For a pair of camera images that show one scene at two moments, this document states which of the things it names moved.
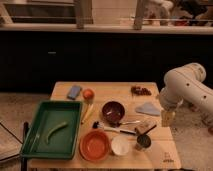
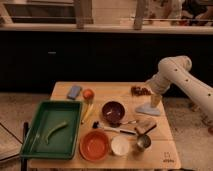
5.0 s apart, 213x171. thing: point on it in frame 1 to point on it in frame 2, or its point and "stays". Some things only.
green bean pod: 55,128 stays
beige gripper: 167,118 to 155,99
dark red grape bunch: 140,91 stays
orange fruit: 88,94 stays
